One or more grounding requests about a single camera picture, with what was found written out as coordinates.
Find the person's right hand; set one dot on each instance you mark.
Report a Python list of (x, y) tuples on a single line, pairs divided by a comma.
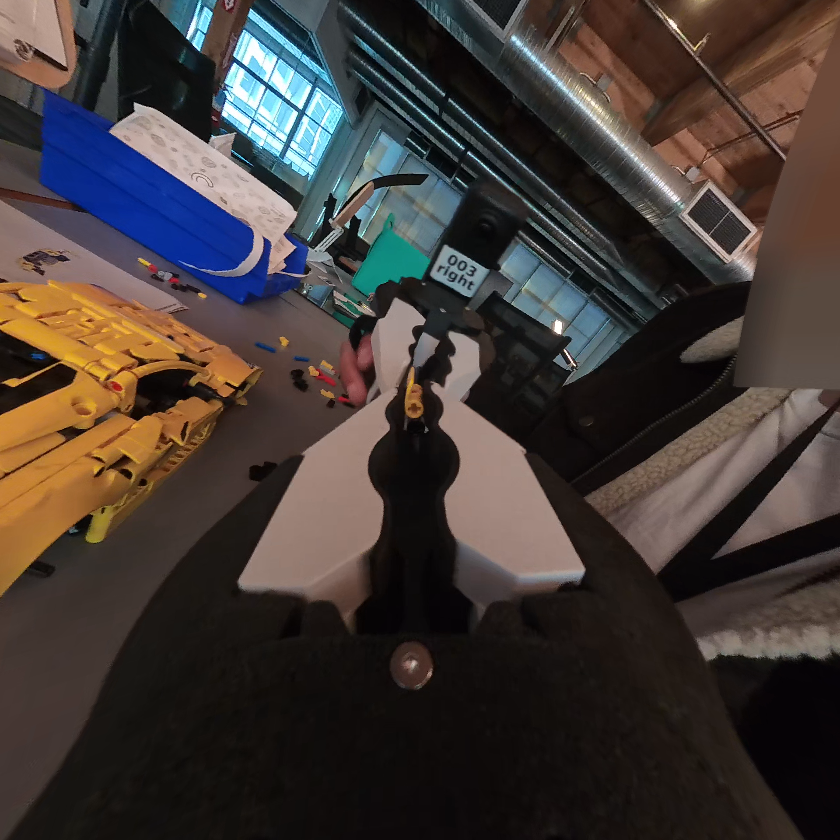
[(354, 374)]

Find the blue plastic bin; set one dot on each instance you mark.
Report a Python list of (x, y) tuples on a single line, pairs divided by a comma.
[(131, 197)]

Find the instruction board on stand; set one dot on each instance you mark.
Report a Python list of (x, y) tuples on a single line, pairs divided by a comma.
[(26, 26), (39, 75)]

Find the black ceiling conduit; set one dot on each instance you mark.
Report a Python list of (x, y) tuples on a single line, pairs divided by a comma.
[(722, 85)]

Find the dark ceiling pipes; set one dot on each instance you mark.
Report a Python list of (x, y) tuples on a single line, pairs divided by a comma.
[(426, 111)]

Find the black monitor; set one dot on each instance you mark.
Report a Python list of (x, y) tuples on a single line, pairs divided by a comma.
[(170, 65)]

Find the black stand pole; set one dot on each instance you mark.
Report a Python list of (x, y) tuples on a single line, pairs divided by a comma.
[(98, 46)]

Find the scattered mixed brick pieces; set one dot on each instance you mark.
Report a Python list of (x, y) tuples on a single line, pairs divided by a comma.
[(315, 374)]

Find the white vent grille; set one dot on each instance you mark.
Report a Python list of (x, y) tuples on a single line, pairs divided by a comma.
[(718, 222), (499, 12)]

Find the white patterned paper bag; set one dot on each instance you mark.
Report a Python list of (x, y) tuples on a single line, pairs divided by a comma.
[(197, 164)]

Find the silver spiral air duct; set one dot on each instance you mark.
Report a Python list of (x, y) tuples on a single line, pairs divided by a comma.
[(590, 124)]

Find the small cluster of brick pieces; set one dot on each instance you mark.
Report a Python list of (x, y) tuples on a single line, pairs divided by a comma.
[(170, 277)]

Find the yellow toy brick car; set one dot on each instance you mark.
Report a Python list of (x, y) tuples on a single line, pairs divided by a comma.
[(65, 459)]

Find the small yellow connector brick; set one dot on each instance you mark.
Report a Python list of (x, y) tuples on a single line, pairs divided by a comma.
[(415, 403)]

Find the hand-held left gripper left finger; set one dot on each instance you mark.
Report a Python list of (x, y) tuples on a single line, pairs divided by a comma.
[(308, 525)]

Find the black mesh office chair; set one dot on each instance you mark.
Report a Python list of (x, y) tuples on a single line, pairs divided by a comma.
[(525, 367)]

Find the wooden post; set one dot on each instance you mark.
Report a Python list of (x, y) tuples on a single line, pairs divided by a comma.
[(226, 39)]

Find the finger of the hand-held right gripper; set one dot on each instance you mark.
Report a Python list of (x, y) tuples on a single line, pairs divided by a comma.
[(463, 361), (390, 348)]

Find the large paned window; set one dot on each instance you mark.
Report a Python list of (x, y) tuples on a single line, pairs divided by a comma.
[(275, 111)]

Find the open instruction booklet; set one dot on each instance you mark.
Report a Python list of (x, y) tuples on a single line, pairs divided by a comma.
[(85, 262)]

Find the wooden tilting book stand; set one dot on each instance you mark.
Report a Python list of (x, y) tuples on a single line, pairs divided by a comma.
[(354, 197)]

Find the person's right forearm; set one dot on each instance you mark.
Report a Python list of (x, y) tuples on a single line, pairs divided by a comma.
[(577, 426)]

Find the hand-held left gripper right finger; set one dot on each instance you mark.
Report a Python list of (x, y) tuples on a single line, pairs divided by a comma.
[(512, 525)]

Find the black and yellow brick subassembly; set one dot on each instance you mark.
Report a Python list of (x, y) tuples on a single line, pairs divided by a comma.
[(262, 470)]

